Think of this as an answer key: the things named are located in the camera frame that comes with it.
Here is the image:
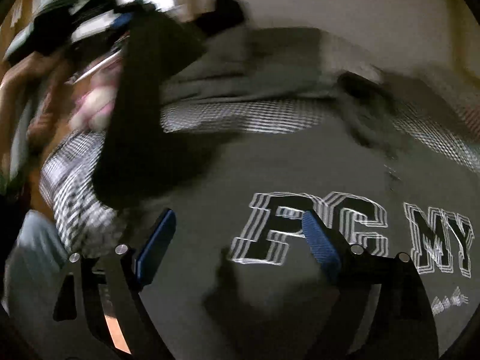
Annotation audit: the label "grey PCMY zip hoodie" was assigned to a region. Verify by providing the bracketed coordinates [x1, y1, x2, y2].
[91, 14, 480, 360]

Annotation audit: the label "left leg light jeans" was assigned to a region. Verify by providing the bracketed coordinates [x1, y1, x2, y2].
[5, 210, 68, 332]

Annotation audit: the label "black white checkered bedsheet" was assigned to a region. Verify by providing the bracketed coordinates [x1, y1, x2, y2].
[40, 99, 479, 256]

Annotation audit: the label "grey folded blanket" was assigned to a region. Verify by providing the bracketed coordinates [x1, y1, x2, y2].
[160, 25, 383, 104]

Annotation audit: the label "black garment on bed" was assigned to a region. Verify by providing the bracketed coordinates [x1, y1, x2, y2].
[186, 0, 247, 39]

